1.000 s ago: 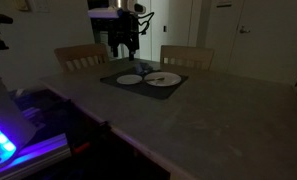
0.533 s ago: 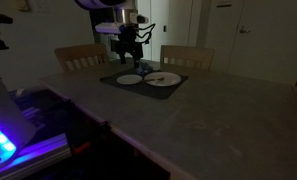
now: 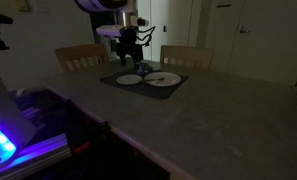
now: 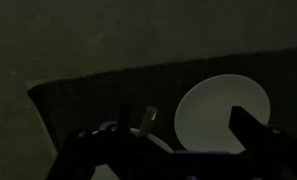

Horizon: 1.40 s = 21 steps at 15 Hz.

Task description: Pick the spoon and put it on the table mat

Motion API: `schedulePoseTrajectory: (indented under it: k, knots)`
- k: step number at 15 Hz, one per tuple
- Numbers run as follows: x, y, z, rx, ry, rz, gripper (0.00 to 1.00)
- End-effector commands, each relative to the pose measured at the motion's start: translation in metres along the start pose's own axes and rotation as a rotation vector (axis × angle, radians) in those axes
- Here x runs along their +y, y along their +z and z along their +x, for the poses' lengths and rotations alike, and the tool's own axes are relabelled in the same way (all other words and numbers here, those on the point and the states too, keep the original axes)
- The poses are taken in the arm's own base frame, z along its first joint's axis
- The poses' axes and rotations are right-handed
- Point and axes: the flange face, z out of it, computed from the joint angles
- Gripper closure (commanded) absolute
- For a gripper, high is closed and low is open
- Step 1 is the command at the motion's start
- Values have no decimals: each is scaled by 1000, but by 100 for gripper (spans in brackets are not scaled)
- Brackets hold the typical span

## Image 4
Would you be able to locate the dark table mat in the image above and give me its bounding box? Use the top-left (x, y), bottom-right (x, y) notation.
top-left (26, 46), bottom-right (297, 158)

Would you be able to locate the small white plate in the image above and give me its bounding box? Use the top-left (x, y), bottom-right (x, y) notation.
top-left (173, 73), bottom-right (272, 155)

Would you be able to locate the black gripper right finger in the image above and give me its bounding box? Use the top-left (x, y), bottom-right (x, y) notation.
top-left (227, 105), bottom-right (297, 180)

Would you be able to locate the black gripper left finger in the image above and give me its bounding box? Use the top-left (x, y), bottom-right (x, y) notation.
top-left (46, 103), bottom-right (176, 180)

